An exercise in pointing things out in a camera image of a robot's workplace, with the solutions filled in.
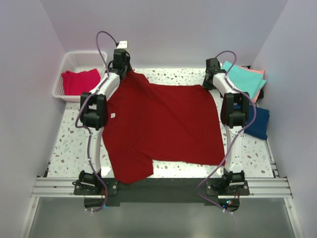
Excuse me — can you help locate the dark red t-shirt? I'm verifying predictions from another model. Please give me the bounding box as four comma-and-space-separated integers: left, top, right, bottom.
103, 71, 224, 184

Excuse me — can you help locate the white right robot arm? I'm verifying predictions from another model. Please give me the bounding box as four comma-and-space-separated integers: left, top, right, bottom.
203, 58, 250, 195

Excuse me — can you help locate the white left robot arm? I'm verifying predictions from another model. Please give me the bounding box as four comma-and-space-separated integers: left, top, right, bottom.
74, 49, 131, 194

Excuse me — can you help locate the teal folded t-shirt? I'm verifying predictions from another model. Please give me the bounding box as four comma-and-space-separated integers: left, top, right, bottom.
228, 65, 266, 102

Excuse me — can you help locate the white plastic laundry basket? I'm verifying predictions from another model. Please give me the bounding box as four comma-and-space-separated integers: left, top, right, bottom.
52, 51, 106, 103

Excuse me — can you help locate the magenta t-shirt in basket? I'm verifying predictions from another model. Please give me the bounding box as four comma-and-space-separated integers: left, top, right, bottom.
61, 69, 101, 96

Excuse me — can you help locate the pink folded t-shirt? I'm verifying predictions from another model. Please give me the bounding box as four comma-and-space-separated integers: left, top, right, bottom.
240, 66, 266, 102

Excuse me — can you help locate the navy blue folded t-shirt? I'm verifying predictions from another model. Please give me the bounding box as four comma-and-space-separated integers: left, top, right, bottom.
244, 107, 270, 140

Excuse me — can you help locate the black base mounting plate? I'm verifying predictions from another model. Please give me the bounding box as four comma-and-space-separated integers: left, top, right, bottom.
72, 178, 250, 211

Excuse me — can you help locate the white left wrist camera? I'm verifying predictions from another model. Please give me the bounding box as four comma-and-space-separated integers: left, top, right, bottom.
116, 41, 128, 50

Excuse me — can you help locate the aluminium frame rail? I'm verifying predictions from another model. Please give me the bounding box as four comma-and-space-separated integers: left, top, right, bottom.
31, 178, 292, 198

